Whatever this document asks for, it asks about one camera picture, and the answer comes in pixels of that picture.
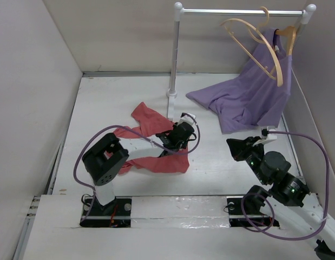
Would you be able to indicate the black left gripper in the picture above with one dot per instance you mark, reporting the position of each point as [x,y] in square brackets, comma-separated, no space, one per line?
[183,145]

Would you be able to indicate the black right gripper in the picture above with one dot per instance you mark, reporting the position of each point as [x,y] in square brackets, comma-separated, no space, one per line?
[238,148]

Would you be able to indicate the red t shirt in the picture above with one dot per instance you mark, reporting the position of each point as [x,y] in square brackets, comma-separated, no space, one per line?
[146,146]

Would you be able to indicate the light wooden hanger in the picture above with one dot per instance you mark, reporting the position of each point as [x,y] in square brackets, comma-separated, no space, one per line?
[275,72]

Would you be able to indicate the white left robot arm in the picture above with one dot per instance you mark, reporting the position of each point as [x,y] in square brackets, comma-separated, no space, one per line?
[164,152]

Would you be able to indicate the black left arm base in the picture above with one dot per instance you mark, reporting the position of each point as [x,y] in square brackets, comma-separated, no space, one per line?
[115,215]

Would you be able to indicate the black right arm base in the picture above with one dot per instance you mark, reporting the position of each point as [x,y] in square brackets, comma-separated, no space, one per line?
[237,218]

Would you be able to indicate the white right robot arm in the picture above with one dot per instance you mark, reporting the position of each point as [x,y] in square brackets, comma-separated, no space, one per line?
[281,197]

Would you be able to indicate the purple t shirt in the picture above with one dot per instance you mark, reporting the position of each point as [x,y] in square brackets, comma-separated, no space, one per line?
[252,98]

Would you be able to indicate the orange wooden hanger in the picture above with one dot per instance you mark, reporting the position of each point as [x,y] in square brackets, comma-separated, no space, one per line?
[290,33]

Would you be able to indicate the white metal clothes rack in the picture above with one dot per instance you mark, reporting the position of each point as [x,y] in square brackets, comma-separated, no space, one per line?
[305,16]

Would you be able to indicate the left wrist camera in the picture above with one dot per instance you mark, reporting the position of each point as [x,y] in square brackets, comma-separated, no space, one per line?
[187,118]

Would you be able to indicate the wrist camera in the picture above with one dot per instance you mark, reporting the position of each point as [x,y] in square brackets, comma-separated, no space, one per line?
[267,135]
[187,118]

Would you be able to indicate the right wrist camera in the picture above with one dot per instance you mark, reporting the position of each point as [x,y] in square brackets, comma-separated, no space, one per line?
[267,135]

